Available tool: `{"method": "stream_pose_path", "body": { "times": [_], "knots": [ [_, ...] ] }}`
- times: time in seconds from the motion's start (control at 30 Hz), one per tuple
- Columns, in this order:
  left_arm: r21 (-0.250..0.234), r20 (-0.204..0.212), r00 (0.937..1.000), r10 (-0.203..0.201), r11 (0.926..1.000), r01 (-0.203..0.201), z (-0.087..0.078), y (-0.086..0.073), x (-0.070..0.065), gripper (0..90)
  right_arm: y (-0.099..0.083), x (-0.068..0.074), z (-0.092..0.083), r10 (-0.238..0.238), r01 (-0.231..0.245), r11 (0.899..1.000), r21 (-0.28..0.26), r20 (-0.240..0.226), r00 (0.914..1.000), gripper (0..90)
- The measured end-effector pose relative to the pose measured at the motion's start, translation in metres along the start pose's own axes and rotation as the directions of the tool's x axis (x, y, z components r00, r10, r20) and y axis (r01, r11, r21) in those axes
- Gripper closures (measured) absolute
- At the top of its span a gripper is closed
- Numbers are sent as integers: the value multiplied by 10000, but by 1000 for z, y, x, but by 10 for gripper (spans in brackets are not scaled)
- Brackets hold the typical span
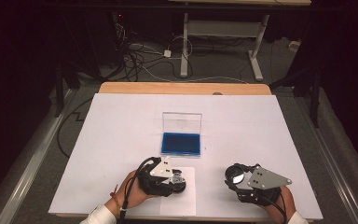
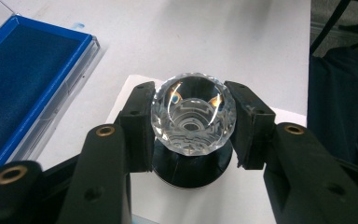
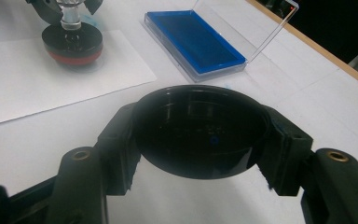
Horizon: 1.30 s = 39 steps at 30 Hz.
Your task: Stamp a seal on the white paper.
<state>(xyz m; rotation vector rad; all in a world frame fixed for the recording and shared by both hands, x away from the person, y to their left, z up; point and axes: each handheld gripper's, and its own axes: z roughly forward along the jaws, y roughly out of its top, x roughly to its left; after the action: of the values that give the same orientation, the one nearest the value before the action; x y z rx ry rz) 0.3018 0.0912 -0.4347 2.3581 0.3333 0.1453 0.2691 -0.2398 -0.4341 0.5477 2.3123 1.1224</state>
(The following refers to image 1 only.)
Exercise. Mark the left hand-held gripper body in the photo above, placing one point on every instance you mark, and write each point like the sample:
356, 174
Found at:
155, 180

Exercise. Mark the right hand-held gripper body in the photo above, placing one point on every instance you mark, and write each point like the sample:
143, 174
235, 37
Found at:
265, 179

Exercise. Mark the small white paper sheet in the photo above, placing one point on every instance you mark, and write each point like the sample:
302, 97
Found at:
186, 202

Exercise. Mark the blue ink pad clear case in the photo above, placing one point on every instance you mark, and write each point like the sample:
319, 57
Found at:
181, 143

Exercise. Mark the person's left hand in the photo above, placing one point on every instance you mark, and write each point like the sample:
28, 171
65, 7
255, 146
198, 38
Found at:
133, 193

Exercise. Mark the person's right hand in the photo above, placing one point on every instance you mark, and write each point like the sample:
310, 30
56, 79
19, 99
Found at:
284, 202

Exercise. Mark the white power adapter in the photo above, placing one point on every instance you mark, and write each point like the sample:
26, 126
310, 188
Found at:
167, 53

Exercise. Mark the grey metal floor rail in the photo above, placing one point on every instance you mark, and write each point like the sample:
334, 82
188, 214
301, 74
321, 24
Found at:
338, 161
28, 165

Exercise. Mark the white metal desk frame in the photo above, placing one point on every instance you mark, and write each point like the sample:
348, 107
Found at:
223, 29

